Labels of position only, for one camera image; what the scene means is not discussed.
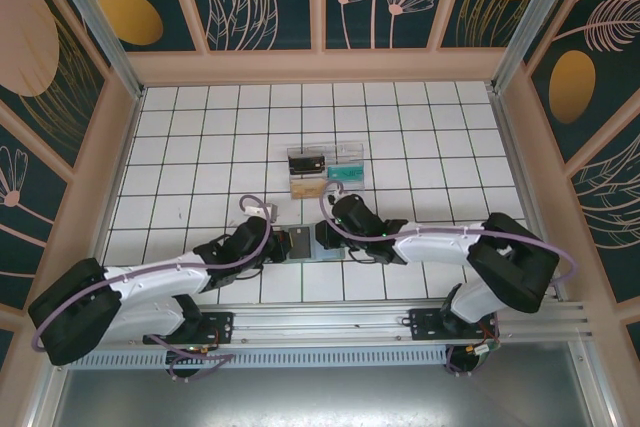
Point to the aluminium frame post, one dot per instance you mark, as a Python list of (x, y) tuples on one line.
[(102, 32), (537, 22)]

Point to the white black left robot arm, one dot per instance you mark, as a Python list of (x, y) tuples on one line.
[(160, 274)]

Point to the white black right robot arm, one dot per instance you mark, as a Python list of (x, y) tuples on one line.
[(435, 249)]

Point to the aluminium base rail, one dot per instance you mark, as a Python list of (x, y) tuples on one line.
[(325, 319)]

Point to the black credit card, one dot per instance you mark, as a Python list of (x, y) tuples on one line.
[(307, 163)]

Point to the teal credit card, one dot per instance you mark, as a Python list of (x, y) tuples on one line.
[(346, 174), (315, 253)]

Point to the green circuit board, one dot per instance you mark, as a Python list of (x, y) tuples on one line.
[(482, 349)]

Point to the grey metal panel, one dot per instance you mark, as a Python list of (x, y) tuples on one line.
[(320, 397)]

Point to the clear acrylic card holder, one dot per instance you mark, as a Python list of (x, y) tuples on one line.
[(350, 152)]

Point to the gold credit card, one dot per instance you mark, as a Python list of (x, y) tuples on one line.
[(307, 189)]

